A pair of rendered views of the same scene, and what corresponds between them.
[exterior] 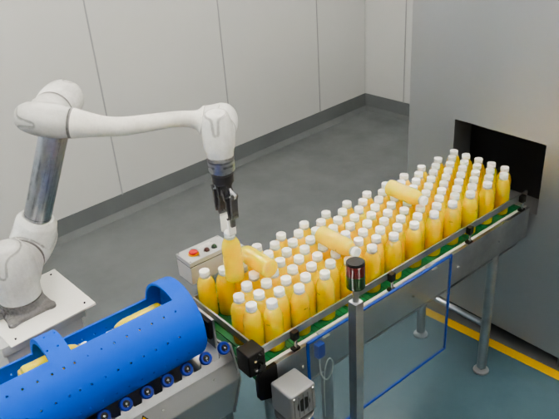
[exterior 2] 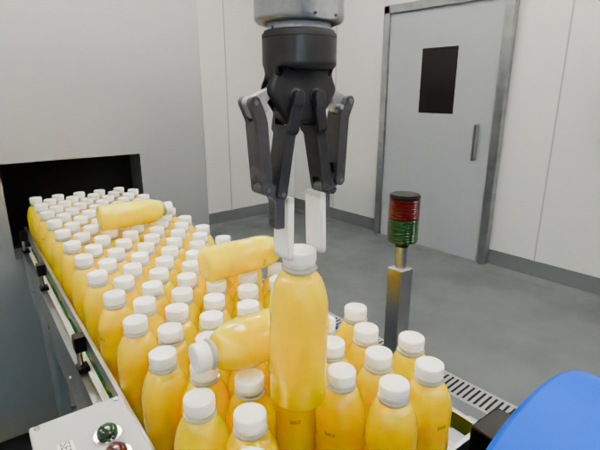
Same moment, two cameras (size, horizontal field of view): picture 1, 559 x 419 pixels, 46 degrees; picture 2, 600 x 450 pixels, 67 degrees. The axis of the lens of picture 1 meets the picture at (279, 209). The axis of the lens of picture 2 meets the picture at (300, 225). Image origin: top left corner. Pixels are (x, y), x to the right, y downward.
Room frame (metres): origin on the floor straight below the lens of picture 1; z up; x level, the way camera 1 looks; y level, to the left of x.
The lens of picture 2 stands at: (1.96, 0.67, 1.46)
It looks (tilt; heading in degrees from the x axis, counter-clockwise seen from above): 16 degrees down; 271
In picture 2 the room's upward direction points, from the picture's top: straight up
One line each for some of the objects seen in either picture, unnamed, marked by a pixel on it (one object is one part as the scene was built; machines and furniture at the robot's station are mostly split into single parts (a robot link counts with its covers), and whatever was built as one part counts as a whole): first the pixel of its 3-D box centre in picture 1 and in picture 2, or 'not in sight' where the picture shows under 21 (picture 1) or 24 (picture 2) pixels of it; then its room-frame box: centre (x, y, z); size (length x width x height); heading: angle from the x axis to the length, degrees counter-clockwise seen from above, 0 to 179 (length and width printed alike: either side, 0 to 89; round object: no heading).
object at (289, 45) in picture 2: (223, 184); (299, 77); (1.97, 0.18, 1.47); 0.08 x 0.07 x 0.09; 37
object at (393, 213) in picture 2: (355, 268); (404, 208); (1.77, -0.23, 1.23); 0.06 x 0.06 x 0.04
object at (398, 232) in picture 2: (355, 280); (403, 229); (1.77, -0.23, 1.18); 0.06 x 0.06 x 0.05
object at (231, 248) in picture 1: (232, 256); (298, 331); (1.98, 0.18, 1.18); 0.07 x 0.07 x 0.19
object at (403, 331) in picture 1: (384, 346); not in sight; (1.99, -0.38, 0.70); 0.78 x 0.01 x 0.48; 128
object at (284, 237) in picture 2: (224, 221); (283, 227); (1.99, 0.20, 1.32); 0.03 x 0.01 x 0.07; 127
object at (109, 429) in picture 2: not in sight; (107, 430); (2.18, 0.27, 1.11); 0.02 x 0.02 x 0.01
